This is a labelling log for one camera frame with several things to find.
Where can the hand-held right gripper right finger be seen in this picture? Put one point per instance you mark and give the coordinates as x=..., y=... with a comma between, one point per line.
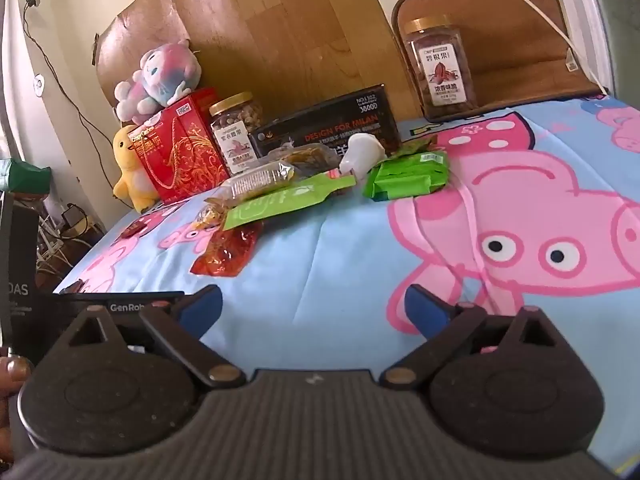
x=425, y=310

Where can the white plastic cup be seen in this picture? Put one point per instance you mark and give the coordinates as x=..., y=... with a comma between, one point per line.
x=362, y=152

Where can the pink pig printed blanket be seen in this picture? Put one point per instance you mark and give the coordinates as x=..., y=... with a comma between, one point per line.
x=325, y=260

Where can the square pecan jar gold lid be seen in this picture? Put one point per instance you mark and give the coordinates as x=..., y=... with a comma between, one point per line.
x=440, y=75

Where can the light green pouch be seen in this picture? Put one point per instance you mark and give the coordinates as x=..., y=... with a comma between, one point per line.
x=270, y=205

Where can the clear biscuit packet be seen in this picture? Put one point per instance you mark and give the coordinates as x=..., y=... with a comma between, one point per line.
x=255, y=180

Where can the round nut jar gold lid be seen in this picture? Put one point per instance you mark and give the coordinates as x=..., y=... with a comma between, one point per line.
x=232, y=135

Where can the clear packet of brown snack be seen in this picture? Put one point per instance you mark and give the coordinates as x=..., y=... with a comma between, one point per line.
x=310, y=155

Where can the person's left hand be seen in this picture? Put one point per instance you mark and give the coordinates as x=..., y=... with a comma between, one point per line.
x=10, y=375

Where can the round white wall fitting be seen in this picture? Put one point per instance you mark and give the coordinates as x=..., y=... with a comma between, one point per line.
x=37, y=84

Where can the small dark red packet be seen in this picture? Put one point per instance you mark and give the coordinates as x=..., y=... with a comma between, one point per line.
x=132, y=230
x=72, y=287

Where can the green snack packet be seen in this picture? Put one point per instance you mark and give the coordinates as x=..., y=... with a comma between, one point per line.
x=400, y=190
x=415, y=165

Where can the wooden board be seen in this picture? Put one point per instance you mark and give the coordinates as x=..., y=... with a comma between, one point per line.
x=300, y=35

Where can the black printed box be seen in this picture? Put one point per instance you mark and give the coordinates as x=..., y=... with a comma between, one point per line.
x=320, y=125

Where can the yellow duck plush toy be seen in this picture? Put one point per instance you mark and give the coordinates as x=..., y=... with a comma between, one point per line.
x=127, y=170

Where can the green bag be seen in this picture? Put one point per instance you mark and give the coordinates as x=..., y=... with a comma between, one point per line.
x=25, y=177

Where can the red gift box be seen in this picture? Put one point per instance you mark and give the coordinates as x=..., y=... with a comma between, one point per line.
x=180, y=160

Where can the red translucent snack packet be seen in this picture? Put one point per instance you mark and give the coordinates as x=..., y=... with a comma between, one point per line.
x=225, y=252

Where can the pink plush toy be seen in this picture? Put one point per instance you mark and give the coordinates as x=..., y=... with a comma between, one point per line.
x=160, y=75

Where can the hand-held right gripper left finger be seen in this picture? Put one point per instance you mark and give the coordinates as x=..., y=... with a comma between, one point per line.
x=202, y=307

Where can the yellow brown snack packet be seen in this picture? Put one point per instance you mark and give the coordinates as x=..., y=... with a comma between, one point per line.
x=207, y=215

